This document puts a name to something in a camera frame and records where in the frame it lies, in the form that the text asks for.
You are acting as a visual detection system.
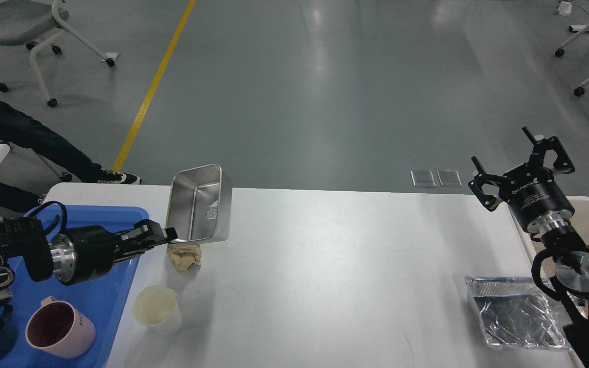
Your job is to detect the left black cylindrical gripper body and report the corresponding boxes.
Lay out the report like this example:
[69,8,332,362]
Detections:
[49,224,121,286]

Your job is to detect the rectangular steel container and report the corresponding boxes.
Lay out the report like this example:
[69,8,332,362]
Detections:
[165,165,232,244]

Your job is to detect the aluminium foil tray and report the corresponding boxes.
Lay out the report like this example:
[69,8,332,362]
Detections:
[464,275,574,352]

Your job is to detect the white floor power adapter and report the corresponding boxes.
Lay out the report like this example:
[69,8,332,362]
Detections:
[557,1,572,16]

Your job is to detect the cream white cup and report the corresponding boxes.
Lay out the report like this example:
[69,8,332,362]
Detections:
[132,286,183,336]

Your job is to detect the right floor socket plate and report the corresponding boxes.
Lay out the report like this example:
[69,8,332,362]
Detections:
[436,169,463,187]

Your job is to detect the left floor socket plate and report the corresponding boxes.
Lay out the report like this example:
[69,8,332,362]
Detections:
[411,169,437,187]

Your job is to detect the floor socket plate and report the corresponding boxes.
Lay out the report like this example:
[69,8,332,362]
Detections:
[411,169,437,187]
[436,169,463,187]

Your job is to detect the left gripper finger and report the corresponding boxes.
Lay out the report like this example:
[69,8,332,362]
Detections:
[116,219,165,241]
[113,227,177,264]

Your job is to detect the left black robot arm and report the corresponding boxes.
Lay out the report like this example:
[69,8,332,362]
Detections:
[0,201,177,307]

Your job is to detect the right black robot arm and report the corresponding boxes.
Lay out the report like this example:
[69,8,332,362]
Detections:
[468,127,589,367]

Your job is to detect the grey office chair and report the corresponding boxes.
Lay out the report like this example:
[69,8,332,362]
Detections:
[0,1,117,107]

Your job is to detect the crumpled beige cloth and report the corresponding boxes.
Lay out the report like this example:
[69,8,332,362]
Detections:
[166,244,202,272]

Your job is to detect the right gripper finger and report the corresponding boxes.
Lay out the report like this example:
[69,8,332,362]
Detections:
[468,156,507,212]
[523,127,576,177]

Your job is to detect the pink plastic mug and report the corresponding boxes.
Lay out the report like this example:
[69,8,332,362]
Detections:
[24,296,97,359]

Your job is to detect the seated person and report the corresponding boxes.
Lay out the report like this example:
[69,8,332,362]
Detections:
[0,101,141,213]

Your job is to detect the blue plastic tray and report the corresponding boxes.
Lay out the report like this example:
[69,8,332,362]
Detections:
[0,205,150,367]

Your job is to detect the right black cylindrical gripper body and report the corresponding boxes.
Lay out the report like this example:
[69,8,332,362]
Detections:
[503,164,575,233]

